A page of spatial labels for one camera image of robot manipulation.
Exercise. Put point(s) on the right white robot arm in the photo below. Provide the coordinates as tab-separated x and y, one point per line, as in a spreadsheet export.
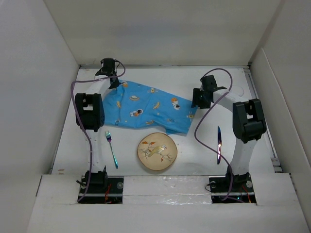
248	121

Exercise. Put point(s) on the iridescent fork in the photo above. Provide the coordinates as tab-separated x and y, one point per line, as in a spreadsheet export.
109	139

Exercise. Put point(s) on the round bird-pattern plate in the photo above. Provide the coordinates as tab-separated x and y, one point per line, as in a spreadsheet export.
157	151

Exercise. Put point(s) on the iridescent knife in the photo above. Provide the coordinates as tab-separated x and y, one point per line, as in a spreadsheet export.
219	143

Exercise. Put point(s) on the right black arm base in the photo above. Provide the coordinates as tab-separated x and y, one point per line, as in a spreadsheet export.
224	189

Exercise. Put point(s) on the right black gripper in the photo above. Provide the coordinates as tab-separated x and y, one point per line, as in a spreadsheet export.
196	92

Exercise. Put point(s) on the blue space-print cloth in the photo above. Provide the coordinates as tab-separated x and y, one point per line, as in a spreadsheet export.
133	105

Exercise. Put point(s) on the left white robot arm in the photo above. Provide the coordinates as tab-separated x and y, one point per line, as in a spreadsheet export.
87	98

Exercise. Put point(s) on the clear drinking glass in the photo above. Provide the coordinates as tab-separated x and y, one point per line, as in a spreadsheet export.
237	90

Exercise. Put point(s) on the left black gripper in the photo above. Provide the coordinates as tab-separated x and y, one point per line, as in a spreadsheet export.
115	84

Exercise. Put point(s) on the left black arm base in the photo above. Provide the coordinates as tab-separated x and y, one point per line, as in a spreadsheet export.
99	188

